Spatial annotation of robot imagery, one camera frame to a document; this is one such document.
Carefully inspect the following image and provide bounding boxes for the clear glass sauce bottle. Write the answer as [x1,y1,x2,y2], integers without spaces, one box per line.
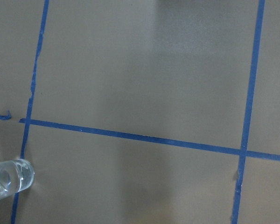
[0,159,35,200]

